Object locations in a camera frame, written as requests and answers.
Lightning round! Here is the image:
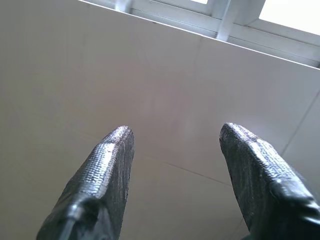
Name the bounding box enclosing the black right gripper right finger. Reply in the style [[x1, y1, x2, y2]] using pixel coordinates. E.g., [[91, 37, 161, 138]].
[[219, 121, 320, 240]]

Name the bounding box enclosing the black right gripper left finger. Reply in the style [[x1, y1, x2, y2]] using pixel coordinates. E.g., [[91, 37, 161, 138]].
[[36, 124, 135, 240]]

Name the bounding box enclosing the white barred window frame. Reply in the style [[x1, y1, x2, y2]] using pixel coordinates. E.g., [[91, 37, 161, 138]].
[[77, 0, 320, 69]]

